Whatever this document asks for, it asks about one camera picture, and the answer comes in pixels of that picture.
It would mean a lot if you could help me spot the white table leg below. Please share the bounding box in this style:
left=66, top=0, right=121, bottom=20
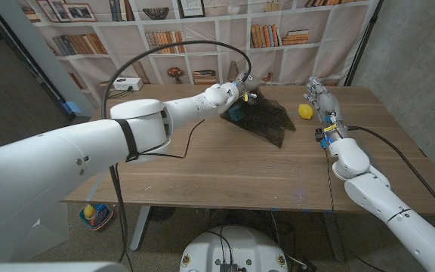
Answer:
left=130, top=206, right=153, bottom=251

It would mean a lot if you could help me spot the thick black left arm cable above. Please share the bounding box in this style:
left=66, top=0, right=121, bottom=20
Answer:
left=100, top=39, right=253, bottom=264

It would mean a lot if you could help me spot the yellow lemon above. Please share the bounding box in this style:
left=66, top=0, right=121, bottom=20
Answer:
left=298, top=103, right=315, bottom=121

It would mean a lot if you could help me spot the grey table leg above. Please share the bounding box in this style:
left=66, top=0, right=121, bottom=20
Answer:
left=322, top=212, right=346, bottom=262

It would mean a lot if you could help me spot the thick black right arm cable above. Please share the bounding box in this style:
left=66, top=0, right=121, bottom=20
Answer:
left=347, top=125, right=435, bottom=226

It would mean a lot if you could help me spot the black backdrop stand pole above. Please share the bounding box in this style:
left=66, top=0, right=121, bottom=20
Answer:
left=344, top=0, right=385, bottom=87

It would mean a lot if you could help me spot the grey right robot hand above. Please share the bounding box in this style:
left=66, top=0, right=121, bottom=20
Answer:
left=303, top=76, right=350, bottom=141

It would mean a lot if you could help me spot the black mesh netting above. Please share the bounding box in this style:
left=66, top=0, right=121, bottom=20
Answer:
left=220, top=88, right=297, bottom=149

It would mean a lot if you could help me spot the white power strip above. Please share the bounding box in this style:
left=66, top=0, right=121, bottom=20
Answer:
left=112, top=77, right=144, bottom=92

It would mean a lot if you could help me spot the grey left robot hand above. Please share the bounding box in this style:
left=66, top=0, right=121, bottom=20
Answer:
left=234, top=71, right=267, bottom=100

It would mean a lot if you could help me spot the teal cube block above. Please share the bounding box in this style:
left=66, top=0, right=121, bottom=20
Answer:
left=227, top=104, right=245, bottom=122

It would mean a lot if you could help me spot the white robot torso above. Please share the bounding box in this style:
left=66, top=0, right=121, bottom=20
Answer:
left=179, top=225, right=289, bottom=272

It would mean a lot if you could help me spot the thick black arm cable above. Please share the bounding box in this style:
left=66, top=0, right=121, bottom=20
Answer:
left=347, top=125, right=435, bottom=226
left=100, top=39, right=253, bottom=264

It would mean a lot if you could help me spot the printed bookshelf backdrop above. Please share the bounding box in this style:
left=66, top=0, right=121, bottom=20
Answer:
left=15, top=0, right=383, bottom=110

